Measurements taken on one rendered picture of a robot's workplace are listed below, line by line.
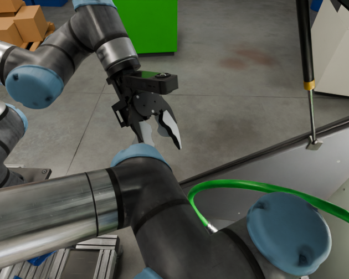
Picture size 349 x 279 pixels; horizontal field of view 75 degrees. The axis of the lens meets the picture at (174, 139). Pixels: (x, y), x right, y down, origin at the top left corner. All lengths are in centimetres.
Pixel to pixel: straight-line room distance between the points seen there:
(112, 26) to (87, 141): 206
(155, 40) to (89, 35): 317
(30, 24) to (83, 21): 391
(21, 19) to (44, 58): 395
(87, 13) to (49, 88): 17
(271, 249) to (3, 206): 24
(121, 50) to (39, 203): 32
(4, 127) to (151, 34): 300
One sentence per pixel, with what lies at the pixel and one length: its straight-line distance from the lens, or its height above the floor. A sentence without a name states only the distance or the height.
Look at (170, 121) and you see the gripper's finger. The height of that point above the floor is 138.
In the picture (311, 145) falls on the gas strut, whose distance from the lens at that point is 65.
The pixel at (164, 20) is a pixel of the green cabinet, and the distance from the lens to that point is 358.
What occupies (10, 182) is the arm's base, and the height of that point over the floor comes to 111.
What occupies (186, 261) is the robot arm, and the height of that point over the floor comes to 149.
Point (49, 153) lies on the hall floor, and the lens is 254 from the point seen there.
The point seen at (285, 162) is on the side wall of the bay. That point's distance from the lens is 69.
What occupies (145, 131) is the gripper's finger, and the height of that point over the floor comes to 140.
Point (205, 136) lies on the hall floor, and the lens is 240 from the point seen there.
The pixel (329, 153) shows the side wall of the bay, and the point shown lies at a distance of 69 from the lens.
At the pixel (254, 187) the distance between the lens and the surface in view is 38.
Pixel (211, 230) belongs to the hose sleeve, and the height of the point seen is 119.
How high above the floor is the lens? 171
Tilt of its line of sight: 47 degrees down
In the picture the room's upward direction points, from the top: straight up
